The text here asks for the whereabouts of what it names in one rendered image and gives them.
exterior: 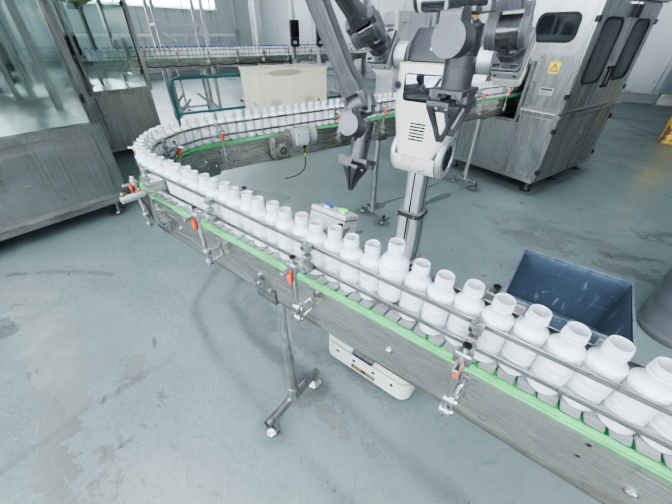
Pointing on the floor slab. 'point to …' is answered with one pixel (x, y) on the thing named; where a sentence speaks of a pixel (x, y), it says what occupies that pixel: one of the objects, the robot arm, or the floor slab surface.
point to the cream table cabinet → (283, 85)
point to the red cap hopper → (185, 40)
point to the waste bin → (659, 312)
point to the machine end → (563, 88)
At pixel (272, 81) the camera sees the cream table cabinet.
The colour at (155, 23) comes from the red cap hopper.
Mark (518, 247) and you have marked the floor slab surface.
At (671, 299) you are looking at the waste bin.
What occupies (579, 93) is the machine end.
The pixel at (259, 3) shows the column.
